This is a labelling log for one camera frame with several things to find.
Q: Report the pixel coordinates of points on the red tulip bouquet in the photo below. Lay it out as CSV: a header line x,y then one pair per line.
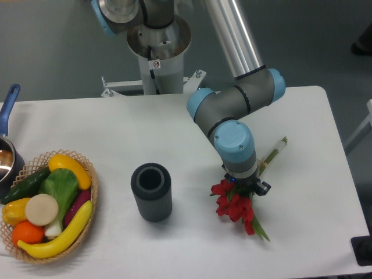
x,y
236,201

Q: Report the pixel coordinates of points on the dark grey ribbed vase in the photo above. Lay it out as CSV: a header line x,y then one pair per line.
x,y
151,187

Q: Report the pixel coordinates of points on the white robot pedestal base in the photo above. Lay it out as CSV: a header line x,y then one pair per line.
x,y
160,54

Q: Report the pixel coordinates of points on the purple eggplant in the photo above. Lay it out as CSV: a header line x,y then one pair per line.
x,y
80,199

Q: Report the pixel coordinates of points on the yellow squash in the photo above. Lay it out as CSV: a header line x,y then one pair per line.
x,y
61,161

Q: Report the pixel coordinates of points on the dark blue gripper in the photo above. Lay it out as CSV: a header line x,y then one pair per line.
x,y
249,178

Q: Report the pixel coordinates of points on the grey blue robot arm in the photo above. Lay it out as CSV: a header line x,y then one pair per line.
x,y
217,114

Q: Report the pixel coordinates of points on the black device at table edge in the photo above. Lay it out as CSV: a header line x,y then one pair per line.
x,y
362,250

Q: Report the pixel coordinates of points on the woven wicker basket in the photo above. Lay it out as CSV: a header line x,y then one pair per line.
x,y
35,165

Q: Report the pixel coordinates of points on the blue handled steel saucepan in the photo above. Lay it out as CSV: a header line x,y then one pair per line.
x,y
11,160

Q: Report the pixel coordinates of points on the orange fruit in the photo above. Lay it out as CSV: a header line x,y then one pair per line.
x,y
28,233

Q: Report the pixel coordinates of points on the yellow bell pepper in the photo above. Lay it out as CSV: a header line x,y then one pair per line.
x,y
14,212

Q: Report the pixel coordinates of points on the green cucumber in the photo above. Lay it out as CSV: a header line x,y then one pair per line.
x,y
28,187

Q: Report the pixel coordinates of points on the green leafy bok choy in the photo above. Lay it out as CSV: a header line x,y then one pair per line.
x,y
62,184

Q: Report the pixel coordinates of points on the white frame at right edge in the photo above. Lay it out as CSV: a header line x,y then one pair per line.
x,y
362,130

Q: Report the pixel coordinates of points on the beige round disc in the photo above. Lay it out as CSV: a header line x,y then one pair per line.
x,y
41,209

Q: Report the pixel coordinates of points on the yellow banana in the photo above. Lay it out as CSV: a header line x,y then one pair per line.
x,y
64,240

